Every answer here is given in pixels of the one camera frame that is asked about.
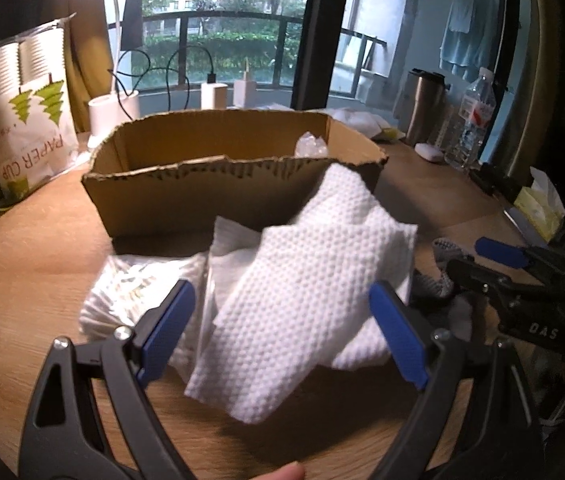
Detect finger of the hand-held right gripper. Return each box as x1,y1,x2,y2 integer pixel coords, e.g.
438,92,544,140
475,236,556,273
447,258,516,313

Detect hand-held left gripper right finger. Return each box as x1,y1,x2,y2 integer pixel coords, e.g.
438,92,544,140
369,281,546,480

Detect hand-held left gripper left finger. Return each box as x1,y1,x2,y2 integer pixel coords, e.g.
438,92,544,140
20,279,198,480

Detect grey sock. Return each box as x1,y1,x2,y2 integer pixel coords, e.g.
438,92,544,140
413,237,483,341

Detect white printed packet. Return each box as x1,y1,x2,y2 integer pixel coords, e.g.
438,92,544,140
78,254,208,341

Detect white textured cloth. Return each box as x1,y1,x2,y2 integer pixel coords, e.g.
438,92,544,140
185,162,418,423

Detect cardboard box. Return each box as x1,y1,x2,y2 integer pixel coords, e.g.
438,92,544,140
81,109,389,241

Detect person's left hand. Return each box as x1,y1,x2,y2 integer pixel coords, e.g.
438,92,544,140
250,462,307,480

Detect yellow tissue pack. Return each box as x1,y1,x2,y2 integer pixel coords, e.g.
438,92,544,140
513,167,565,243

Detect dark object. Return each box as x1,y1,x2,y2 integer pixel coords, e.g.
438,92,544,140
470,162,518,201

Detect small white oval object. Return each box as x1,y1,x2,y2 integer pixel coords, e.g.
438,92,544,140
415,142,444,162

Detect clear plastic container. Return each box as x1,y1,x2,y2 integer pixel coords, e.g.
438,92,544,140
430,105,456,151

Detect clear water bottle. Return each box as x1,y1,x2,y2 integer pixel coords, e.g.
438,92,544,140
445,67,496,171

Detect steel thermos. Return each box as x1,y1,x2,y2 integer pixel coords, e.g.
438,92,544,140
405,67,447,147

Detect yellow curtain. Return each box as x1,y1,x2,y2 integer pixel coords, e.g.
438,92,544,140
65,0,113,133
483,0,563,176

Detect crumpled clear plastic bag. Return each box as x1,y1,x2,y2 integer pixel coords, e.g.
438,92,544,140
295,131,328,158

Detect hanging blue clothes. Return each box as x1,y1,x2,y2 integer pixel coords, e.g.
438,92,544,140
440,0,501,81

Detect white desk lamp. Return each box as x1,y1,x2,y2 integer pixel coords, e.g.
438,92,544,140
57,0,173,148

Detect paper cup pack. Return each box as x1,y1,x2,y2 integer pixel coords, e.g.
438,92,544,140
0,17,80,206

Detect black balcony railing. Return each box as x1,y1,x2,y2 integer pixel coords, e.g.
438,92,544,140
140,10,313,92

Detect white charger with black cable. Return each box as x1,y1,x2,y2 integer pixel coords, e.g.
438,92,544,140
201,74,228,110

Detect black cable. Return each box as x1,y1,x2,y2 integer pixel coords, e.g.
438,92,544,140
112,45,218,111

